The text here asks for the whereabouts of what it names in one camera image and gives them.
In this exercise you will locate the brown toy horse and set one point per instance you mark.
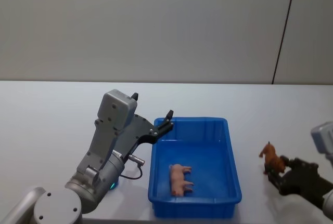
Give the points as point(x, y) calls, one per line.
point(271, 157)

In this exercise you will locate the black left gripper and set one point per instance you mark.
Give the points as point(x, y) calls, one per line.
point(136, 133)

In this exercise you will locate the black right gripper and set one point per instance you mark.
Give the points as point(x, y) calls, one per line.
point(303, 182)

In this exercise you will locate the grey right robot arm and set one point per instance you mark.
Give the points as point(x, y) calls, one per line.
point(322, 138)

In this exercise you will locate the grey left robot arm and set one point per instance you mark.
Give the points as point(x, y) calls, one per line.
point(104, 141)

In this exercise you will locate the pink toy pig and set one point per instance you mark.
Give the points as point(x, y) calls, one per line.
point(178, 177)

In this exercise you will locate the blue plastic bin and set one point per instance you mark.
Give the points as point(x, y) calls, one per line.
point(205, 156)

